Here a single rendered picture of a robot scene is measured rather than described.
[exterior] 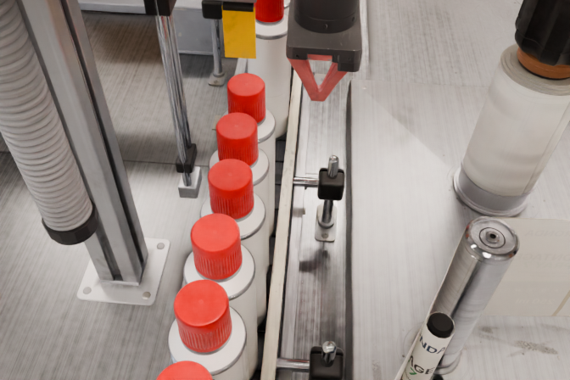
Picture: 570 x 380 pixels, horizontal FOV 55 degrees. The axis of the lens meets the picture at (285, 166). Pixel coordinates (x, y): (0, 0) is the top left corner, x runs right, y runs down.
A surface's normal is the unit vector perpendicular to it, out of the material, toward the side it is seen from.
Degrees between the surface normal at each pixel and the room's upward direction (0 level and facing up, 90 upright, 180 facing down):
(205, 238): 2
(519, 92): 92
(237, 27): 90
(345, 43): 0
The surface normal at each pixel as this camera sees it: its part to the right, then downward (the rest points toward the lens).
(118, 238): -0.07, 0.72
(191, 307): 0.05, -0.70
